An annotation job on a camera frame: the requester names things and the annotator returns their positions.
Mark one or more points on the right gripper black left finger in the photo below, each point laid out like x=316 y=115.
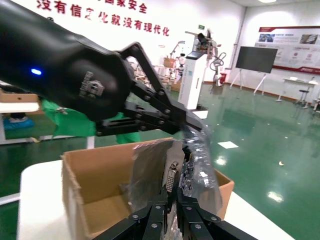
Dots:
x=152 y=222

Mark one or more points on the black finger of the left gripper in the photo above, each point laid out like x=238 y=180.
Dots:
x=172 y=107
x=150 y=120

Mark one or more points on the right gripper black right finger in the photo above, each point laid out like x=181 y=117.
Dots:
x=197 y=225

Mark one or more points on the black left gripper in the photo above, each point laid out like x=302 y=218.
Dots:
x=62 y=70

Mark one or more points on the graphics card with metal bracket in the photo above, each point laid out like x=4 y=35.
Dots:
x=171 y=175

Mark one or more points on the grey antistatic plastic bag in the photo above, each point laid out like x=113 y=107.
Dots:
x=200 y=155

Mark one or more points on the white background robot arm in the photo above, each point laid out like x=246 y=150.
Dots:
x=217 y=62

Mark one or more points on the small background cardboard box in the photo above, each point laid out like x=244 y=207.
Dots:
x=169 y=62

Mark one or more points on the brown cardboard box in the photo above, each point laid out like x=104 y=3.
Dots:
x=100 y=170

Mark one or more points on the white kiosk machine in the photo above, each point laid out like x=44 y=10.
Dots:
x=192 y=80

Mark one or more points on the white humanoid robot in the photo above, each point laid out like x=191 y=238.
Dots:
x=181 y=65

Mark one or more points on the white workbench with cardboard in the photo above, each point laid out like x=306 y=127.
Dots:
x=17 y=107

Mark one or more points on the red bin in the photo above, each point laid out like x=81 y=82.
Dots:
x=223 y=78

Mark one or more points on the white paper sheet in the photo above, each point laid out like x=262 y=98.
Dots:
x=227 y=145

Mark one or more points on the blue plastic bundle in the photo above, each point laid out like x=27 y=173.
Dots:
x=17 y=123

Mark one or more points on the green exit sign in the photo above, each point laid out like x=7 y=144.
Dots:
x=201 y=26

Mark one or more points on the black monitor on stand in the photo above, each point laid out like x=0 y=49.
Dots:
x=256 y=58

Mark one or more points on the yellow floor scrap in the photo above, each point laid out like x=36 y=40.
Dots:
x=281 y=163

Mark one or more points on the white table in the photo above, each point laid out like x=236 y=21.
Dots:
x=300 y=81

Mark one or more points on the black stool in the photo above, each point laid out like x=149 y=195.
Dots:
x=303 y=92

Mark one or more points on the red white poster board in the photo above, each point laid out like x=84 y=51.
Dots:
x=300 y=50

